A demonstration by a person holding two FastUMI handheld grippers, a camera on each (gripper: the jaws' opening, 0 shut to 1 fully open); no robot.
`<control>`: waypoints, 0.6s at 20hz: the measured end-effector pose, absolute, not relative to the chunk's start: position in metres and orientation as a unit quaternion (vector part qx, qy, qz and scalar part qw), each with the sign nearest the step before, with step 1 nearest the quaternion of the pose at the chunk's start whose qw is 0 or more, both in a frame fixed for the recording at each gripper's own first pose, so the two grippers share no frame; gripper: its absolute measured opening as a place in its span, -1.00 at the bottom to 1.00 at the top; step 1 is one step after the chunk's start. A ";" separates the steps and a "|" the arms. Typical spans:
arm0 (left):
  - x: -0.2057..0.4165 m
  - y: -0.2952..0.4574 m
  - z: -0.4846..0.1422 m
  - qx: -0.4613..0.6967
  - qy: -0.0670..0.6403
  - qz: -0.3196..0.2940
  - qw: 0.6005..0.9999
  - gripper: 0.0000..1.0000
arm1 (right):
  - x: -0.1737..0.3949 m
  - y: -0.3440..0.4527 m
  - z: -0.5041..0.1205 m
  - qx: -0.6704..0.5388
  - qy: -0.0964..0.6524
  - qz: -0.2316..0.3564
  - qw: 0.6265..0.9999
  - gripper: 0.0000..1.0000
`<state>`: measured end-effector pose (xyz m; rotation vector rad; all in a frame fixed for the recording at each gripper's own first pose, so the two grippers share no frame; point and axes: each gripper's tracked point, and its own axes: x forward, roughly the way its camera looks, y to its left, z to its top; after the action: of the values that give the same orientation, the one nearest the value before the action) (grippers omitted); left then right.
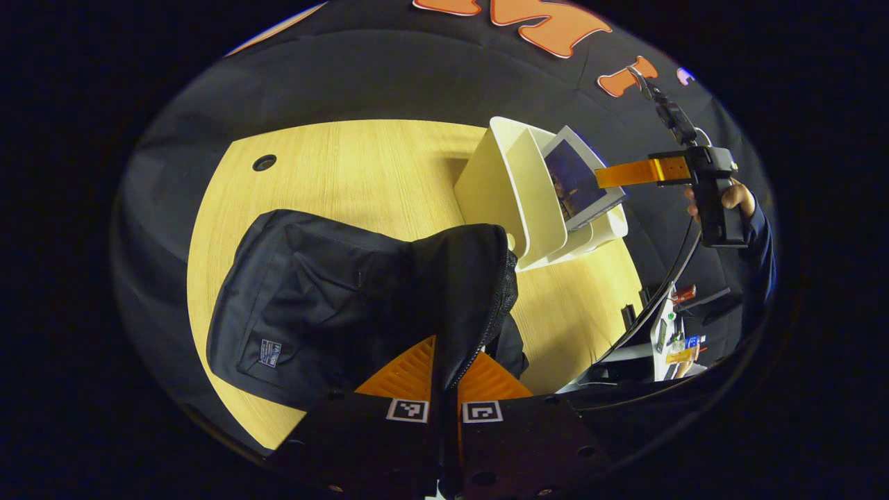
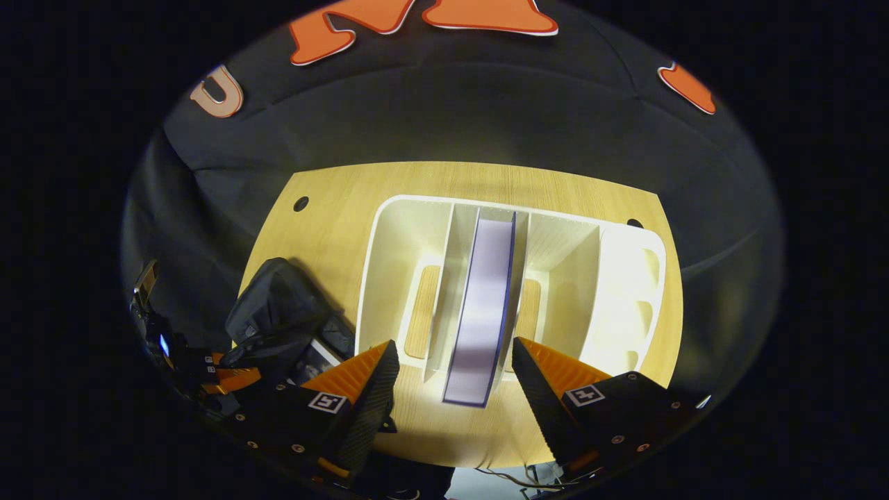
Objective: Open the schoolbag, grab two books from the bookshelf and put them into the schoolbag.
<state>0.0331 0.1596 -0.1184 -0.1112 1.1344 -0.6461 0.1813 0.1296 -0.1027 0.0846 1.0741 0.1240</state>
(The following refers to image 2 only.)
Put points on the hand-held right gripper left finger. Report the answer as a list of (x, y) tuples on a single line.
[(371, 410)]

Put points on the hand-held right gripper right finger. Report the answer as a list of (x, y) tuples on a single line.
[(542, 410)]

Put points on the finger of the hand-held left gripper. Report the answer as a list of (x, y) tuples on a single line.
[(236, 380), (205, 360)]

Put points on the dark grey cover book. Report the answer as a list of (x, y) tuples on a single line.
[(321, 354)]

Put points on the black schoolbag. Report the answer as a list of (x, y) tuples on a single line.
[(278, 305)]

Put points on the blue cover book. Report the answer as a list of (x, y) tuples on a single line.
[(483, 305)]

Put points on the white bookshelf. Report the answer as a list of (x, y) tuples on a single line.
[(410, 243)]

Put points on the black backdrop cloth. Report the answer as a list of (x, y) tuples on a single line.
[(451, 111)]

